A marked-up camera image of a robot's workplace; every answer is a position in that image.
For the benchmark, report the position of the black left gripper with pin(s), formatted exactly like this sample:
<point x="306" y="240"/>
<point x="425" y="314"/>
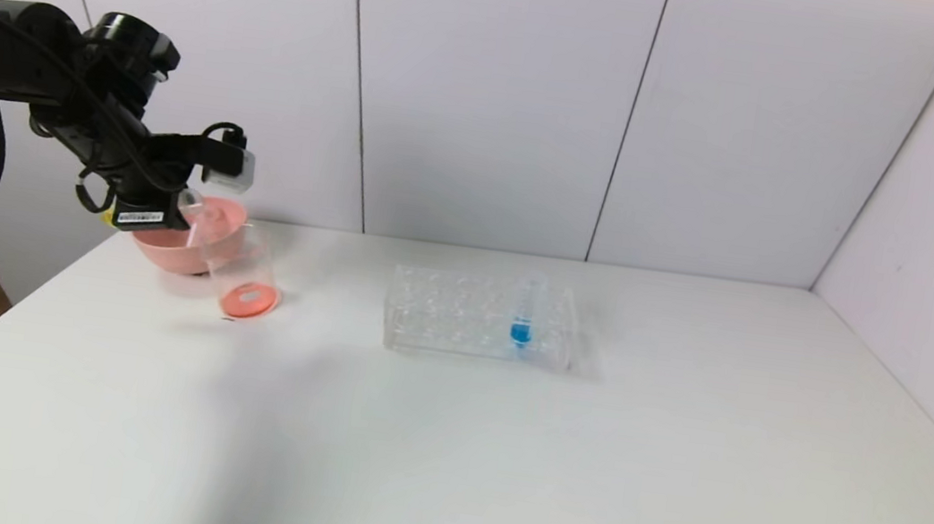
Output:
<point x="139" y="215"/>

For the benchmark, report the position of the test tube with yellow pigment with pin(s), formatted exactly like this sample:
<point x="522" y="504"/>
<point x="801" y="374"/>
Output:
<point x="190" y="203"/>

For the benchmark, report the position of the test tube with red pigment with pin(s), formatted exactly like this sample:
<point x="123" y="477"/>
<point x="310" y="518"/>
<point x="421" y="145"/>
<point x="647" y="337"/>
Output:
<point x="207" y="230"/>

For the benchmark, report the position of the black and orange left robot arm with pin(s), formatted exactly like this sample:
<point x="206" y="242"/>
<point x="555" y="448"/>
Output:
<point x="15" y="63"/>

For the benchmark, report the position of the clear acrylic test tube rack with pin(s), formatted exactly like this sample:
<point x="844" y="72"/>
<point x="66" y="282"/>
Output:
<point x="450" y="323"/>

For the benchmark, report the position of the test tube with blue pigment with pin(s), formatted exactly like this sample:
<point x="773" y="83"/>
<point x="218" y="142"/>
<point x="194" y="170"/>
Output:
<point x="520" y="333"/>

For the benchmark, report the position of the pink plastic bowl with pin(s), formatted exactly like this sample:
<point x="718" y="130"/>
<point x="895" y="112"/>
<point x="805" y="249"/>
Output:
<point x="180" y="251"/>

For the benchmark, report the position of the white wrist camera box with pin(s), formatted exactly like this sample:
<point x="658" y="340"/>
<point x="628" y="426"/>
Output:
<point x="229" y="168"/>

